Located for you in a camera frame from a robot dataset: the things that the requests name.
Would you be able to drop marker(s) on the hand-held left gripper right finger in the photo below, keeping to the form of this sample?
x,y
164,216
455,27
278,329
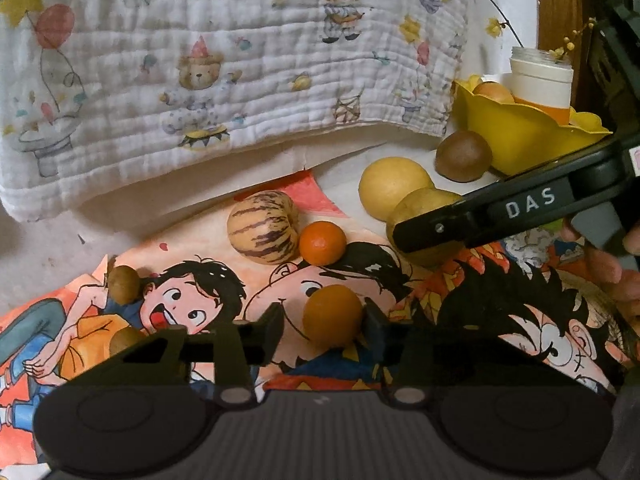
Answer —
x,y
376,325

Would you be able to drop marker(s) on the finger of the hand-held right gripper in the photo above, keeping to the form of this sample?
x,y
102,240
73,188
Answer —
x,y
450,225

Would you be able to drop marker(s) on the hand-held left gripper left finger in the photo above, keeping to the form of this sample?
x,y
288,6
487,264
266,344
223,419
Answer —
x,y
270,325

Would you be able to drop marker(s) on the olive green pear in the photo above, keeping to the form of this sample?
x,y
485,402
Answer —
x,y
420,205

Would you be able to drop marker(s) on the orange-brown round fruit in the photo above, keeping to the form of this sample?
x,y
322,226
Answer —
x,y
332,315

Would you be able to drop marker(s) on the brown speckled kiwi fruit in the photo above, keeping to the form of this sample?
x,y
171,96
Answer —
x,y
462,155

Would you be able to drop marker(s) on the yellow round pear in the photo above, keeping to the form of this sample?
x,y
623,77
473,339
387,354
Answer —
x,y
390,185

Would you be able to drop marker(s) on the striped pepino melon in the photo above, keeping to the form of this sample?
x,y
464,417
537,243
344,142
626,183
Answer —
x,y
260,230

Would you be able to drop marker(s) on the yellow plastic bowl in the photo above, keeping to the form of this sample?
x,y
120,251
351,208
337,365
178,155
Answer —
x,y
520,135

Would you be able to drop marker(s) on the small orange tangerine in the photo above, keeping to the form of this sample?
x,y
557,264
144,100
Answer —
x,y
322,242

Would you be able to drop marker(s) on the small brown longan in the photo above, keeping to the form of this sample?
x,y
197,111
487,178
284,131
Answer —
x,y
122,284
126,342

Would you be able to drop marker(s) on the person's right hand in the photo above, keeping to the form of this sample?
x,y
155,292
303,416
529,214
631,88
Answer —
x,y
605,267

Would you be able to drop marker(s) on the red-edged cartoon poster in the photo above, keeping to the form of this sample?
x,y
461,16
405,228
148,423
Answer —
x,y
210,280

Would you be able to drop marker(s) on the white jar with orange label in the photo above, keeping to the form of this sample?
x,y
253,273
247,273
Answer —
x,y
540,82

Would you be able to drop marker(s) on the twig with yellow flowers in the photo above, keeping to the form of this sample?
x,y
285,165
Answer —
x,y
495,27

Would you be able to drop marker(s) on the white bear print blanket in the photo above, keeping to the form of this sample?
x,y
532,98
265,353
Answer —
x,y
200,35

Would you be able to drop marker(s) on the brown wooden frame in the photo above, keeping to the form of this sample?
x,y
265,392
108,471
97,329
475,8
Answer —
x,y
557,0

